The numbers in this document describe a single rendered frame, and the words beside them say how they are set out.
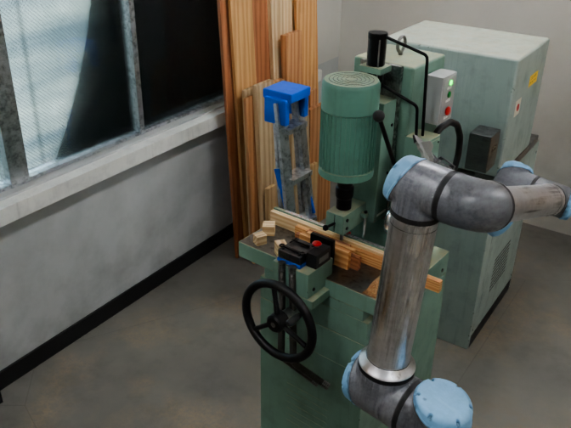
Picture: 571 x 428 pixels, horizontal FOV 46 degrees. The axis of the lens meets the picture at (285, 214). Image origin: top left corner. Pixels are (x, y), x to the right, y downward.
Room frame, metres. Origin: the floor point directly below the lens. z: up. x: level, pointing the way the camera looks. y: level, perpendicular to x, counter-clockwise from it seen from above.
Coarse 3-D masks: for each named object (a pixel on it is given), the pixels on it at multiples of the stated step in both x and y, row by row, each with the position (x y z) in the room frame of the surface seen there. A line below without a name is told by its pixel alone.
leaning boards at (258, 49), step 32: (224, 0) 3.44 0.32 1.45; (256, 0) 3.66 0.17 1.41; (288, 0) 3.93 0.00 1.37; (224, 32) 3.42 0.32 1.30; (256, 32) 3.65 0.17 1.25; (288, 32) 3.79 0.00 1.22; (224, 64) 3.41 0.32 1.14; (256, 64) 3.63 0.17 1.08; (288, 64) 3.73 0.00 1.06; (224, 96) 3.40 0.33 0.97; (256, 96) 3.36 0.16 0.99; (256, 128) 3.37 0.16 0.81; (256, 160) 3.38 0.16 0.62; (256, 192) 3.36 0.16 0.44; (320, 192) 3.84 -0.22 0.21; (256, 224) 3.35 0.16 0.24
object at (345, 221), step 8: (352, 200) 2.03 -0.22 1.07; (360, 200) 2.03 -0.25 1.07; (352, 208) 1.97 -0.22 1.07; (360, 208) 1.99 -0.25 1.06; (328, 216) 1.95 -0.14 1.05; (336, 216) 1.93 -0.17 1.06; (344, 216) 1.92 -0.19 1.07; (352, 216) 1.95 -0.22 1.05; (336, 224) 1.93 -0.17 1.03; (344, 224) 1.92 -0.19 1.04; (352, 224) 1.95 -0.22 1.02; (336, 232) 1.92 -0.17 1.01; (344, 232) 1.92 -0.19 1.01
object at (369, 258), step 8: (296, 232) 2.07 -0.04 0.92; (304, 232) 2.05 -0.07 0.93; (360, 248) 1.93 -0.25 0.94; (368, 256) 1.89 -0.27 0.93; (376, 256) 1.88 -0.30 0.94; (368, 264) 1.89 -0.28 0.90; (376, 264) 1.87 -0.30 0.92; (432, 280) 1.75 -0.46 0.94; (440, 280) 1.75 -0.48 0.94; (432, 288) 1.75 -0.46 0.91; (440, 288) 1.75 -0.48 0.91
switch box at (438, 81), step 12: (432, 72) 2.14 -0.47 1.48; (444, 72) 2.14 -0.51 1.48; (456, 72) 2.16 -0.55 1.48; (432, 84) 2.10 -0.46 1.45; (444, 84) 2.09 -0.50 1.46; (432, 96) 2.10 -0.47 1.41; (444, 96) 2.10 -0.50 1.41; (432, 108) 2.10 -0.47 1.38; (444, 108) 2.11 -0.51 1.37; (432, 120) 2.09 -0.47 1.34; (444, 120) 2.12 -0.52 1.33
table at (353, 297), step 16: (240, 240) 2.04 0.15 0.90; (272, 240) 2.04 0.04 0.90; (288, 240) 2.04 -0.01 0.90; (256, 256) 1.98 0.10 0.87; (272, 256) 1.94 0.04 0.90; (336, 272) 1.85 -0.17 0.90; (352, 272) 1.85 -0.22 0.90; (368, 272) 1.85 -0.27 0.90; (336, 288) 1.78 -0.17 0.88; (352, 288) 1.76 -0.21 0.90; (352, 304) 1.74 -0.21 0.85; (368, 304) 1.71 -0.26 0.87
